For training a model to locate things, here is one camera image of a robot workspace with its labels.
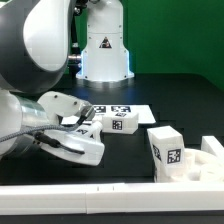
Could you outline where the white marker sheet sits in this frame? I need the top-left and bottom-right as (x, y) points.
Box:
(60, 105), (157, 126)

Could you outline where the white round stool seat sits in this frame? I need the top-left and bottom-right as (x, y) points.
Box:
(154, 148), (224, 183)

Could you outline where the white front fence bar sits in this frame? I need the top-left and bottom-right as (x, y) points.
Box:
(0, 183), (224, 215)

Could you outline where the white fence bar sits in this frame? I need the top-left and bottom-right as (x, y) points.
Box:
(0, 183), (224, 215)
(201, 136), (224, 161)

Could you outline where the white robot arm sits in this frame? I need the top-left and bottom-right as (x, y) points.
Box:
(0, 0), (137, 166)

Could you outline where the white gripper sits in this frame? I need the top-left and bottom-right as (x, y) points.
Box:
(38, 91), (105, 166)

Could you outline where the white right fence bar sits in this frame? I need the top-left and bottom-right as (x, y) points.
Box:
(201, 136), (224, 161)

